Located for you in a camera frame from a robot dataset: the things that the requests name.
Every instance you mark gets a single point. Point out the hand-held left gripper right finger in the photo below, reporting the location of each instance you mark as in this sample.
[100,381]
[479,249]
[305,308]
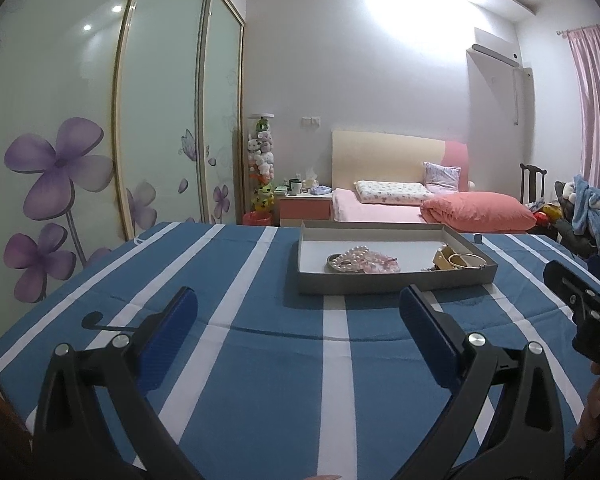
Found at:
[424,332]

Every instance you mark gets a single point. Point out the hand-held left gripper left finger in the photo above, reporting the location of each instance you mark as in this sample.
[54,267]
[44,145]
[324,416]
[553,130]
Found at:
[172,332]

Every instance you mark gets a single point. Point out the grey cardboard tray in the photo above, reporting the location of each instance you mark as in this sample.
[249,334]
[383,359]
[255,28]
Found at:
[379,282]

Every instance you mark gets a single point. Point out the thin silver bangle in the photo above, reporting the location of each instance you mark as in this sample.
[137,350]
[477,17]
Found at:
[459,260]

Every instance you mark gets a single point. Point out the person's right hand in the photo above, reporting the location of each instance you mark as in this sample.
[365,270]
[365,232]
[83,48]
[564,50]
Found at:
[594,410]

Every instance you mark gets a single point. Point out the dark grey seat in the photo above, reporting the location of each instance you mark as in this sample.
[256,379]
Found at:
[574,240]

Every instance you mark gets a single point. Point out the red and yellow toys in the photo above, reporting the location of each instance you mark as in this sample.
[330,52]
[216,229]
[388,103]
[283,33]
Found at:
[544,214]

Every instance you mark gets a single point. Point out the blue fleece clothes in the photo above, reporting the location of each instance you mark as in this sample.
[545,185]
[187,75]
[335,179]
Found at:
[594,205]

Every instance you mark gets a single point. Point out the grey white plush toy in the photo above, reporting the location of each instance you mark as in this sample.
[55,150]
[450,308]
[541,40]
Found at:
[569,191]

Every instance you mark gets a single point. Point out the blue white striped tablecloth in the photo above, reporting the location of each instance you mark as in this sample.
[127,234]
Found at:
[260,360]

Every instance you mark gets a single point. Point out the dark wooden chair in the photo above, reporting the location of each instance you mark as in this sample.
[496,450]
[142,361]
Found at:
[528,180]

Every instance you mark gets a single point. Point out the coral folded quilt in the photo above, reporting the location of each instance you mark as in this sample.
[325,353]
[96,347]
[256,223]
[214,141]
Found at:
[479,212]

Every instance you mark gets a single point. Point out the orange trash bin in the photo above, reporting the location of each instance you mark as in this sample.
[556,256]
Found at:
[256,218]

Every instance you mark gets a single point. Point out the white printed pillow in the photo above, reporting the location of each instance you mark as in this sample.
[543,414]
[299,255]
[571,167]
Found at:
[392,191]

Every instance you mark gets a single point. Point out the bed with pink sheet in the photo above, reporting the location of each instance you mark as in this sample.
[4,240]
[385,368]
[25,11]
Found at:
[350,207]

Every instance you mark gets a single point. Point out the lavender pillow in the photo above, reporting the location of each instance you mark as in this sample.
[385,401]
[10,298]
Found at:
[442,176]

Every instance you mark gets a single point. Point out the pink curtain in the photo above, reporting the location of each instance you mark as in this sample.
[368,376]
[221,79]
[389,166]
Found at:
[599,110]

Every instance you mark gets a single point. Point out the pink white nightstand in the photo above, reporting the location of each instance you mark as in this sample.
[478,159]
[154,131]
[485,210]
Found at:
[305,210]

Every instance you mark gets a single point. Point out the light blue cloth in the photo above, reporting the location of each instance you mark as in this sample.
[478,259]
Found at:
[321,191]

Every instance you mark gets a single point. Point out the beige pink bed headboard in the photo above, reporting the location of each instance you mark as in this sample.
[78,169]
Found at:
[379,160]

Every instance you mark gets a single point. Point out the white pipe cover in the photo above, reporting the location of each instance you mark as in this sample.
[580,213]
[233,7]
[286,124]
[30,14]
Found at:
[522,95]

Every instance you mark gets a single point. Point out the tissue box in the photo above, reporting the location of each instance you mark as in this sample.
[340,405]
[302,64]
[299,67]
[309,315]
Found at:
[311,181]

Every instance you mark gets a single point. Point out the white mug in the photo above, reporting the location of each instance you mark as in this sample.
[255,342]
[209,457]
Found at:
[296,187]

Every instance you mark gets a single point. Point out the clear tube of plush toys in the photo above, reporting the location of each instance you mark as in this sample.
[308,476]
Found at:
[261,160]

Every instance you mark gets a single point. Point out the floral glass sliding wardrobe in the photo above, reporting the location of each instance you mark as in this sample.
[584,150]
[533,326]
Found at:
[155,110]

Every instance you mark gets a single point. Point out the white air conditioner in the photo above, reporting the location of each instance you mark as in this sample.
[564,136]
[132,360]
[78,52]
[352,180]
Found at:
[494,47]

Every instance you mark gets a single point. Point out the curtain rod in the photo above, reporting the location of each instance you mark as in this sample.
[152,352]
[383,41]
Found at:
[579,30]

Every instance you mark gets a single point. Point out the white wall switch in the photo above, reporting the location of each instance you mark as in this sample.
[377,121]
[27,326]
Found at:
[311,120]

